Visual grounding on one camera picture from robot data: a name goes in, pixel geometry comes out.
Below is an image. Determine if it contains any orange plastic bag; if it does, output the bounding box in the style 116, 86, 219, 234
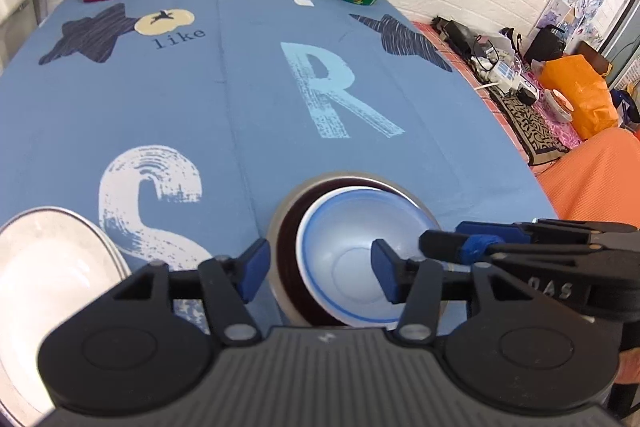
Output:
539, 55, 618, 140

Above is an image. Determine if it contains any white power strip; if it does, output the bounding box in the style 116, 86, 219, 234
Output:
484, 60, 539, 102

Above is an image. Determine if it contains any orange cloth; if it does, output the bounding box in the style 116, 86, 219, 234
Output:
537, 126, 640, 417

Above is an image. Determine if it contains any white ceramic plate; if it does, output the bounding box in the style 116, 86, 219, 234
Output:
1, 207, 130, 426

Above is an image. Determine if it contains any black box on side table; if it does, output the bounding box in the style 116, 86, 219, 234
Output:
431, 16, 486, 60

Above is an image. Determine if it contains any blue translucent plastic bowl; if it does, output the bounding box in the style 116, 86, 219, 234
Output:
295, 185, 439, 329

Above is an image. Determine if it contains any stainless steel bowl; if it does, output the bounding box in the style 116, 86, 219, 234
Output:
266, 171, 444, 327

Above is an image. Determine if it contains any blue printed tablecloth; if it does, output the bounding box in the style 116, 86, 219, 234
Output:
0, 0, 559, 427

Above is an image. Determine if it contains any black kettle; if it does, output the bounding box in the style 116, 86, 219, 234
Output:
523, 24, 566, 65

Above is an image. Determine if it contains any black patterned mat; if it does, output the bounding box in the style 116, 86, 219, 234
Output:
488, 88, 570, 167

